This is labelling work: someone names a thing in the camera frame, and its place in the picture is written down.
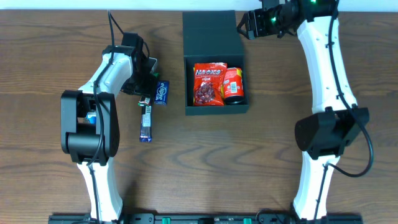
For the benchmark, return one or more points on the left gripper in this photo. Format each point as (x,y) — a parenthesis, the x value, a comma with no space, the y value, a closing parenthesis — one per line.
(146,88)

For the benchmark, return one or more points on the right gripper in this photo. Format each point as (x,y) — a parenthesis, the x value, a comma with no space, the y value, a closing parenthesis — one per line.
(253,23)

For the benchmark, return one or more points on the green chocolate bar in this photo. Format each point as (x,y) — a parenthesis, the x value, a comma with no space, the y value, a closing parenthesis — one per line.
(145,100)

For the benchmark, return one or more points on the blue Eclipse mint box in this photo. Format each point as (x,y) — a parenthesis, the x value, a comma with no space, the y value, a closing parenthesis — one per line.
(161,93)

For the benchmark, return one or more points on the dark blue wafer bar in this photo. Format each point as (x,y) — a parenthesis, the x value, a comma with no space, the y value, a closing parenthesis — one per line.
(146,124)

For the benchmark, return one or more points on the dark green box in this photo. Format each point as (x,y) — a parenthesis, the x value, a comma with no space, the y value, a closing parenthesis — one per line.
(211,36)

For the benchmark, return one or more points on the red Hacks candy bag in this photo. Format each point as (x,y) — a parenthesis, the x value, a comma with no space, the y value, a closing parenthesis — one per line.
(208,84)

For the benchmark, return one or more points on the red Pringles can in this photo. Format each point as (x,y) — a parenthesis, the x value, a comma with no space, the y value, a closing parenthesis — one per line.
(233,86)

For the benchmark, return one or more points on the blue Oreo cookie pack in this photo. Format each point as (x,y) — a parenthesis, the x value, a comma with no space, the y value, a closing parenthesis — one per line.
(90,118)

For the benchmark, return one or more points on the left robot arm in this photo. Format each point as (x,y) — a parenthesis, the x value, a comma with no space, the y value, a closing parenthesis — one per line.
(92,147)

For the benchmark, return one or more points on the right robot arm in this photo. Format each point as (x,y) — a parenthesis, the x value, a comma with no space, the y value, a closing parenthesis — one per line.
(336,118)

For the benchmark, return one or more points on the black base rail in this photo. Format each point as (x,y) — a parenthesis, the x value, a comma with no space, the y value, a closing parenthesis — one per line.
(205,218)

